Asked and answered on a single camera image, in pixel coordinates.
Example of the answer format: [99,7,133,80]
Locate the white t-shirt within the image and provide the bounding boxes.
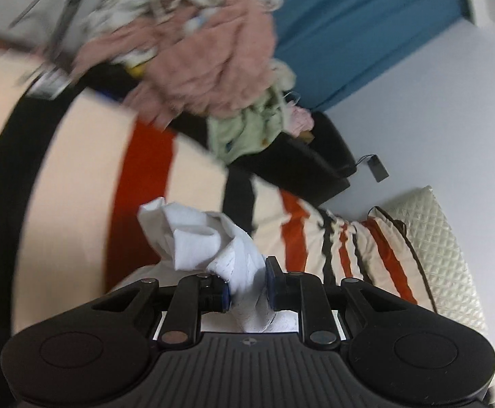
[130,197,298,334]

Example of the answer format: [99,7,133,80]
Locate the striped pillow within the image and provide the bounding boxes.
[251,203,438,311]

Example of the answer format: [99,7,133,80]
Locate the black sofa chair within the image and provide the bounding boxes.
[233,111,356,206]

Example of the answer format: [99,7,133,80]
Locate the beige quilted headboard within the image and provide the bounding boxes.
[383,186,488,335]

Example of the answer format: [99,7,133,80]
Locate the green garment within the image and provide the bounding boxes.
[206,86,291,164]

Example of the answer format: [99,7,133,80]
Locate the small pink garment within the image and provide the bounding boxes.
[287,106,314,136]

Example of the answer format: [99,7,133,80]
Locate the striped cream red black blanket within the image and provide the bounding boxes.
[0,52,325,333]

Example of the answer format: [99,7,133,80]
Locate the pink fluffy blanket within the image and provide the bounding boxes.
[71,0,276,128]

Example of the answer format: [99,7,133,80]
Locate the right blue curtain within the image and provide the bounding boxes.
[274,0,470,111]

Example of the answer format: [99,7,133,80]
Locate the black wall socket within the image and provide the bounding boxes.
[366,155,390,182]

